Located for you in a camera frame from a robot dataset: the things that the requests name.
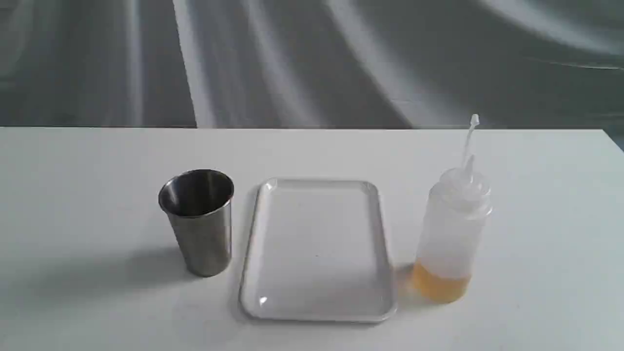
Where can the clear squeeze bottle with oil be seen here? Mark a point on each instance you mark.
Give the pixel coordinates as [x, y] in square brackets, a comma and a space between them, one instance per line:
[458, 207]

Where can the white plastic tray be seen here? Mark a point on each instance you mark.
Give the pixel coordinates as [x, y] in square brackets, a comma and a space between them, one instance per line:
[318, 251]

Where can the stainless steel cup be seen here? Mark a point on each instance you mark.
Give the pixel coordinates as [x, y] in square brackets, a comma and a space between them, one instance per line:
[198, 205]

